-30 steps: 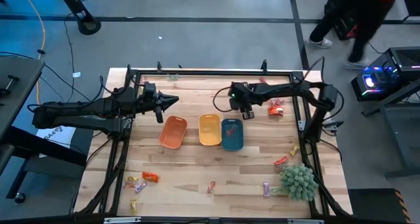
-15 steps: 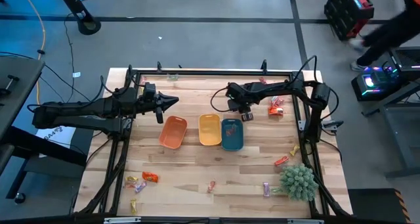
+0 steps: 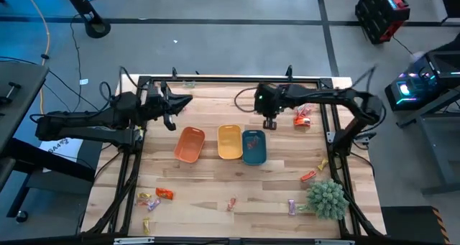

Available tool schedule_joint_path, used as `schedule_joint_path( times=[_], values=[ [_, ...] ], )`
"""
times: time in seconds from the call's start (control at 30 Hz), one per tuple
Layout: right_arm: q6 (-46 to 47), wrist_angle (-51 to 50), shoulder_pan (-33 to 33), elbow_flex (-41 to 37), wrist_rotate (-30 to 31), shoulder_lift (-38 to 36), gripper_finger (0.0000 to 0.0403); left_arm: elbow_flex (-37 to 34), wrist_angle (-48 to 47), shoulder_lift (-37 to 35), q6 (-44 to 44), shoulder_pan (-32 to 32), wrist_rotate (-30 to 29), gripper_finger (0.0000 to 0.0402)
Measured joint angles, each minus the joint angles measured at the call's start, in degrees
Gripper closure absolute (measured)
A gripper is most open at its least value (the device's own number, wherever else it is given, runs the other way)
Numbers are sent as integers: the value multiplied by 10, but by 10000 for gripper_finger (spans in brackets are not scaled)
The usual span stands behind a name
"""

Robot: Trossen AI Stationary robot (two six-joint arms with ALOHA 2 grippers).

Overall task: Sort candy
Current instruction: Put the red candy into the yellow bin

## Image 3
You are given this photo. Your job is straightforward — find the yellow cable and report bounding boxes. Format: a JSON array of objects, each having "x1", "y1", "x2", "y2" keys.
[{"x1": 19, "y1": 0, "x2": 51, "y2": 115}]

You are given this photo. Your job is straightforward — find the black cable loop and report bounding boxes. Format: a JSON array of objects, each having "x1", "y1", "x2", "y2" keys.
[{"x1": 234, "y1": 85, "x2": 258, "y2": 114}]

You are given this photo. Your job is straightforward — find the teal plastic bin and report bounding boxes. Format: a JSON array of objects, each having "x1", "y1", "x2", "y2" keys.
[{"x1": 241, "y1": 129, "x2": 268, "y2": 167}]

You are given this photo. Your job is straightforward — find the black pole stand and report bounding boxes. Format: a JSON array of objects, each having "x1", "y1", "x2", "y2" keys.
[{"x1": 59, "y1": 0, "x2": 111, "y2": 40}]

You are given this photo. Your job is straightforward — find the computer with coloured lights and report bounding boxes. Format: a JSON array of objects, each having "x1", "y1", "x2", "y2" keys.
[{"x1": 384, "y1": 50, "x2": 460, "y2": 113}]

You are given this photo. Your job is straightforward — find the green artificial plant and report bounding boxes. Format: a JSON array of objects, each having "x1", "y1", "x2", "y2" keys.
[{"x1": 298, "y1": 179, "x2": 349, "y2": 221}]

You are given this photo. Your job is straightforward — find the red white candy wrapper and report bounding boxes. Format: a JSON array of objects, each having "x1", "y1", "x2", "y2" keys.
[{"x1": 293, "y1": 103, "x2": 313, "y2": 118}]

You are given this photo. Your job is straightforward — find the orange peanut butter cup pack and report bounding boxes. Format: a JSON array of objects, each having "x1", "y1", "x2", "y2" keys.
[{"x1": 155, "y1": 187, "x2": 175, "y2": 201}]

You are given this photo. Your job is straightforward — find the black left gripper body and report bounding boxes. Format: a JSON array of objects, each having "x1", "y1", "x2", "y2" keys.
[{"x1": 142, "y1": 88, "x2": 170, "y2": 121}]

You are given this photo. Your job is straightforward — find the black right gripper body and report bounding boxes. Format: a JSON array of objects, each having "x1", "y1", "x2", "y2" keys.
[{"x1": 254, "y1": 82, "x2": 285, "y2": 119}]

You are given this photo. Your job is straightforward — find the white paper label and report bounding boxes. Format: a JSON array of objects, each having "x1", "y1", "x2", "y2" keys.
[{"x1": 38, "y1": 137, "x2": 84, "y2": 164}]

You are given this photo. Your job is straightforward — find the orange plastic bin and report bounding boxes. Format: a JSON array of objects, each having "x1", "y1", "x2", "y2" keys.
[{"x1": 173, "y1": 126, "x2": 206, "y2": 164}]

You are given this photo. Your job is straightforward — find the red black tool case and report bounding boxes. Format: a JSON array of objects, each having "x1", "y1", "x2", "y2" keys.
[{"x1": 354, "y1": 0, "x2": 411, "y2": 45}]

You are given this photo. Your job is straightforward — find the black desk frame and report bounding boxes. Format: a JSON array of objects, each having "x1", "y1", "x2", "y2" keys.
[{"x1": 0, "y1": 137, "x2": 96, "y2": 219}]

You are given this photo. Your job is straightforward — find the black clamp tool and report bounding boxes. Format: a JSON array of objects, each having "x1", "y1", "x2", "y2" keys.
[{"x1": 0, "y1": 81, "x2": 22, "y2": 106}]

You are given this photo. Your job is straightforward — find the grey desk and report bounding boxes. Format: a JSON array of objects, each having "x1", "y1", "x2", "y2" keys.
[{"x1": 0, "y1": 63, "x2": 50, "y2": 156}]

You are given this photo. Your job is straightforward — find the yellow plastic bin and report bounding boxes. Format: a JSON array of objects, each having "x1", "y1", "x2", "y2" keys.
[{"x1": 216, "y1": 124, "x2": 244, "y2": 160}]

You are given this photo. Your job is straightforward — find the grey side table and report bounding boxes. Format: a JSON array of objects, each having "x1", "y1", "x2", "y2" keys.
[{"x1": 395, "y1": 90, "x2": 460, "y2": 196}]

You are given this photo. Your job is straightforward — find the black aluminium frame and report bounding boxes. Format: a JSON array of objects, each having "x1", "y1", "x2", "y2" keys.
[{"x1": 80, "y1": 74, "x2": 387, "y2": 245}]

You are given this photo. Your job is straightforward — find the red orange candy bar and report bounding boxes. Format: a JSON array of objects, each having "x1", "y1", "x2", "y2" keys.
[{"x1": 300, "y1": 170, "x2": 318, "y2": 183}]

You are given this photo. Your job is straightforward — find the black hazard-striped mat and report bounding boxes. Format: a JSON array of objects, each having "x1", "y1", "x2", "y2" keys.
[{"x1": 380, "y1": 205, "x2": 451, "y2": 244}]

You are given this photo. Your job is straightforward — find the silver frame bracket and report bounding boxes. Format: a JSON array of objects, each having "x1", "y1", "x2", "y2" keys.
[
  {"x1": 113, "y1": 236, "x2": 156, "y2": 245},
  {"x1": 314, "y1": 239, "x2": 356, "y2": 245}
]

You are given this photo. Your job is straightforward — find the orange candy pack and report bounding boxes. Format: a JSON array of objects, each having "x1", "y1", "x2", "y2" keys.
[{"x1": 293, "y1": 116, "x2": 312, "y2": 128}]

